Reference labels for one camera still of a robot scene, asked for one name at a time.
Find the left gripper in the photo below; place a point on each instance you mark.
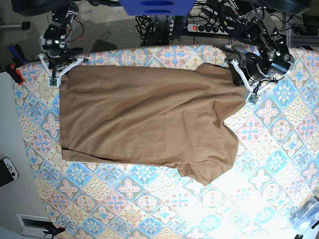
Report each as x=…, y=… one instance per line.
x=249, y=72

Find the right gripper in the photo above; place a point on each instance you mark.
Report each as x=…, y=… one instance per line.
x=58, y=66

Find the brown t-shirt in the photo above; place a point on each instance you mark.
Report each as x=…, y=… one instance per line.
x=151, y=116

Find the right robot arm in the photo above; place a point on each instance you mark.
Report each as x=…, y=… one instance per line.
x=55, y=39

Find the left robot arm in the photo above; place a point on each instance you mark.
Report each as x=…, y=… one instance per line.
x=273, y=63

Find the white power strip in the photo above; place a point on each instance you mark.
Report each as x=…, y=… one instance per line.
x=203, y=28

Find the red and black clamp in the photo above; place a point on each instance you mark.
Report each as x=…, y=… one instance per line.
x=15, y=73

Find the game console with white controller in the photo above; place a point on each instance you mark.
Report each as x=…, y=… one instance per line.
x=8, y=172

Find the clear plastic box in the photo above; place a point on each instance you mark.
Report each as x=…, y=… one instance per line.
x=306, y=217

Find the white floor vent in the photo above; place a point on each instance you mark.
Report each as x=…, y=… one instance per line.
x=33, y=226

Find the black clamp bottom edge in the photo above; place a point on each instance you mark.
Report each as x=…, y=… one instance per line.
x=53, y=230

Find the blue handled tool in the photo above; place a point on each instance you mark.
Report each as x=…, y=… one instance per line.
x=18, y=55

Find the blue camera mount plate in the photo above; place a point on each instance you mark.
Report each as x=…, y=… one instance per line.
x=157, y=7

